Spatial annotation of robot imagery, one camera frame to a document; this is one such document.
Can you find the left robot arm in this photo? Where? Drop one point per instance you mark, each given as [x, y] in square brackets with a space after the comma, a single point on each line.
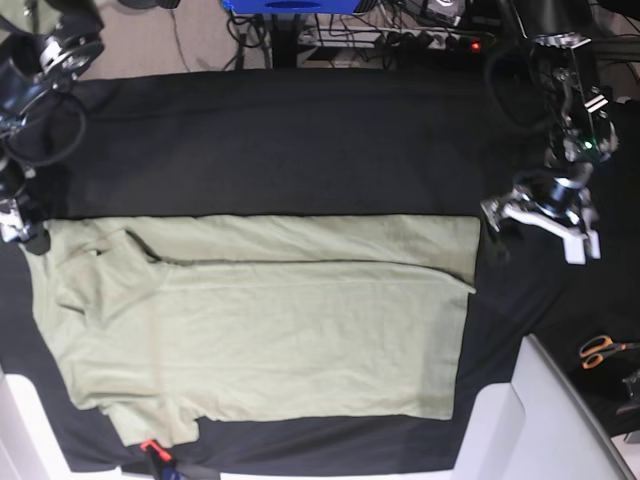
[555, 39]

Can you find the red clamp front edge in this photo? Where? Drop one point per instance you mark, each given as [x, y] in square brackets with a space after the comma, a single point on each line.
[155, 450]

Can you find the blue plastic box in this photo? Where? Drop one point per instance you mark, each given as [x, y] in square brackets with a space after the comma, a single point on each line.
[249, 7]

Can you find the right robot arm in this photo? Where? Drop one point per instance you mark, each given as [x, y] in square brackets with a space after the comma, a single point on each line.
[45, 47]

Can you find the orange handled scissors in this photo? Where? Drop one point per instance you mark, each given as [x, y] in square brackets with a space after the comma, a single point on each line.
[595, 351]

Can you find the white plastic bin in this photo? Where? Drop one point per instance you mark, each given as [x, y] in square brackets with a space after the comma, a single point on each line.
[536, 426]

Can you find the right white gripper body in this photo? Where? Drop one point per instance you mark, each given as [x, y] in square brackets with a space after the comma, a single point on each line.
[16, 222]

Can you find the green T-shirt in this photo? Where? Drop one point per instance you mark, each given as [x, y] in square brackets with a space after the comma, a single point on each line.
[159, 322]

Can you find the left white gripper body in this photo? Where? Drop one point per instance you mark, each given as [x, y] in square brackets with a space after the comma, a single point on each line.
[573, 223]

